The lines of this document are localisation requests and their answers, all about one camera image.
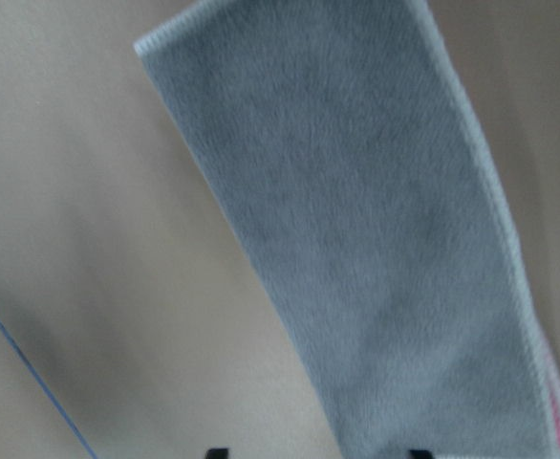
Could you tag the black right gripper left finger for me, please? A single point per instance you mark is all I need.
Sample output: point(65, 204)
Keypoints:
point(216, 453)

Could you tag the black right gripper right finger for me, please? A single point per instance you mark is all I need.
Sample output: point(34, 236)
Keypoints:
point(420, 454)

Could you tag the pink and grey towel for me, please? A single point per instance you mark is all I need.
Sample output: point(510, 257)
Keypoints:
point(343, 150)

